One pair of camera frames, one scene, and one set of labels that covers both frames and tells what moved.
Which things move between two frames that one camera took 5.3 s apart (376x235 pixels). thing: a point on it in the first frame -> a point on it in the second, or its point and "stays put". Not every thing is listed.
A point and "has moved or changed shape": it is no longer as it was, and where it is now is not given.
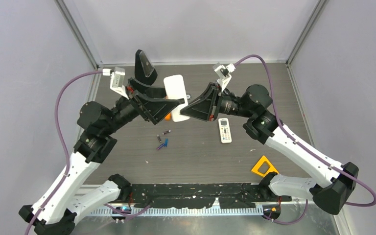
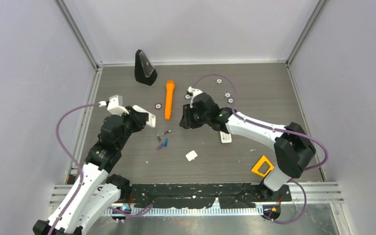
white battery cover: (224, 73) -> (195, 92)
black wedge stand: (144, 70) stays put
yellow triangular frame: (271, 169) stays put
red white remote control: (175, 88) has moved or changed shape
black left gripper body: (136, 101) -> (131, 123)
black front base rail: (185, 196) stays put
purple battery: (160, 146) stays put
